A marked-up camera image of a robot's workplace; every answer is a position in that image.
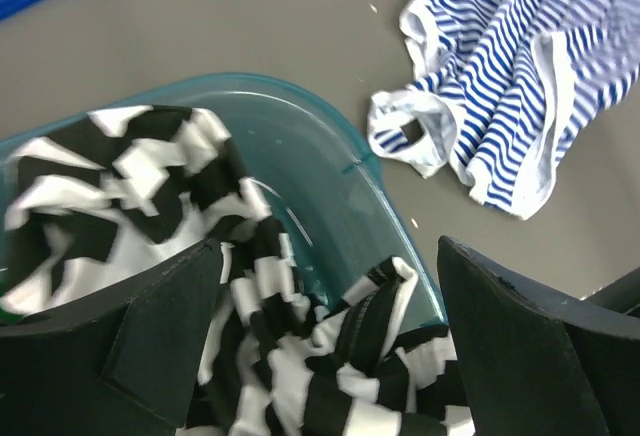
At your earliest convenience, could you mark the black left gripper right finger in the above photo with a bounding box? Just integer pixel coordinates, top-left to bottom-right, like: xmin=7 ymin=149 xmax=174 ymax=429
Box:
xmin=437 ymin=236 xmax=639 ymax=435

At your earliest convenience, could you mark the green garment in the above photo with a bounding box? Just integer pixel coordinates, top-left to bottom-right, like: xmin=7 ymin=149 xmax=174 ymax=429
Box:
xmin=0 ymin=309 xmax=24 ymax=326

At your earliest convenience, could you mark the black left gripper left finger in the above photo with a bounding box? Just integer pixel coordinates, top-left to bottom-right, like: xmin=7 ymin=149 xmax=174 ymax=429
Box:
xmin=1 ymin=239 xmax=223 ymax=435

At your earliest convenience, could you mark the teal plastic basket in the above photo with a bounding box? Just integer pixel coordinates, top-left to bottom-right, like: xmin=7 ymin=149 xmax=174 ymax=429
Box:
xmin=0 ymin=72 xmax=449 ymax=330

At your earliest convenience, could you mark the wide-striped black white garment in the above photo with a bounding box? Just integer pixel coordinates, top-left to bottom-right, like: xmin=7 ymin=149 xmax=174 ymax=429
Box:
xmin=1 ymin=105 xmax=476 ymax=435

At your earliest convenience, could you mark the blue white striped tank top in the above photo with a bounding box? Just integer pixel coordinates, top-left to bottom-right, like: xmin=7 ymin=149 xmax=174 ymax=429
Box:
xmin=367 ymin=0 xmax=639 ymax=220

